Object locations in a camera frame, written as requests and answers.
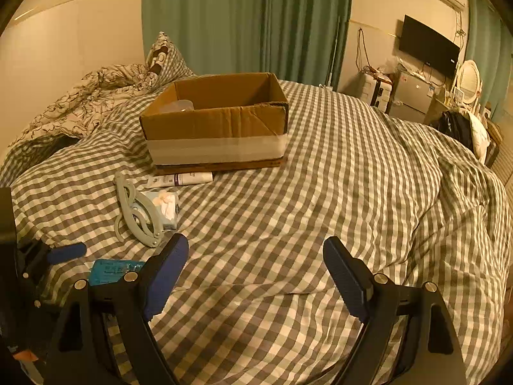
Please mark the white small appliance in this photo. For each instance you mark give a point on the white small appliance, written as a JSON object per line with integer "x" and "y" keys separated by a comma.
{"x": 368, "y": 90}

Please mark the white oval mirror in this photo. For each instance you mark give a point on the white oval mirror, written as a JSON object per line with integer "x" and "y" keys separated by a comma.
{"x": 468, "y": 80}

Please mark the clear plastic container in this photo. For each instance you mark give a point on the clear plastic container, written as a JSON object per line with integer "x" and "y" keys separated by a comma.
{"x": 180, "y": 106}

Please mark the white cloth bundle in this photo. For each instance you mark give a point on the white cloth bundle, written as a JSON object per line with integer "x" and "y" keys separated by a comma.
{"x": 480, "y": 134}

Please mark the brown patterned pillow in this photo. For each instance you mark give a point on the brown patterned pillow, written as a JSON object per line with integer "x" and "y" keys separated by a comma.
{"x": 159, "y": 54}

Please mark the wall-mounted black television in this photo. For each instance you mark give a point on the wall-mounted black television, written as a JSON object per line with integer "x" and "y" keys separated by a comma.
{"x": 429, "y": 46}

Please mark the silver mini fridge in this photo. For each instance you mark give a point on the silver mini fridge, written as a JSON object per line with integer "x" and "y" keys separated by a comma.
{"x": 411, "y": 96}

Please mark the white pole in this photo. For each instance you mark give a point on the white pole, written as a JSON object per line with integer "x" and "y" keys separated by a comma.
{"x": 333, "y": 52}

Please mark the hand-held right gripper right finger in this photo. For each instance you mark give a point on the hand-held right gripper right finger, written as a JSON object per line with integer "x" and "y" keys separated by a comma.
{"x": 341, "y": 269}

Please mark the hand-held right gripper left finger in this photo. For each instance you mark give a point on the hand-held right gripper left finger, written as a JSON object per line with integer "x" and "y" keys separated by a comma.
{"x": 168, "y": 272}

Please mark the light green folding hanger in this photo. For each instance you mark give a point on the light green folding hanger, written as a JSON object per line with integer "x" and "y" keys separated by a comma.
{"x": 129, "y": 208}

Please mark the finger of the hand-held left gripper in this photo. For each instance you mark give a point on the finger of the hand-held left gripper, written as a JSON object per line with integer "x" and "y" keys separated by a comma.
{"x": 66, "y": 252}

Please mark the open cardboard box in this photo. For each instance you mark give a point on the open cardboard box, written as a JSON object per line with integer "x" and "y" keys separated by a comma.
{"x": 216, "y": 140}

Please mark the floral patterned blanket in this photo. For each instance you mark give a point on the floral patterned blanket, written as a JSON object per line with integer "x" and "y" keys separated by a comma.
{"x": 80, "y": 100}

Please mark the wide green curtain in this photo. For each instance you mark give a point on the wide green curtain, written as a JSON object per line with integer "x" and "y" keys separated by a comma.
{"x": 240, "y": 20}

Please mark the white cream tube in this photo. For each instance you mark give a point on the white cream tube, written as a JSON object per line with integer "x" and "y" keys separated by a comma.
{"x": 180, "y": 179}

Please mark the teal flat packet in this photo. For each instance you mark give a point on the teal flat packet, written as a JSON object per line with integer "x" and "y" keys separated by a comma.
{"x": 114, "y": 270}

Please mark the light blue tissue packet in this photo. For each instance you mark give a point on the light blue tissue packet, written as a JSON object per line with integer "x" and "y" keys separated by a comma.
{"x": 166, "y": 208}

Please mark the narrow green curtain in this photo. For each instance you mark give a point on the narrow green curtain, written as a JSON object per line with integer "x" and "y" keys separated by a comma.
{"x": 487, "y": 48}

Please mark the black backpack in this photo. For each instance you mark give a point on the black backpack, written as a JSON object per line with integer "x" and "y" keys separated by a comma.
{"x": 455, "y": 126}

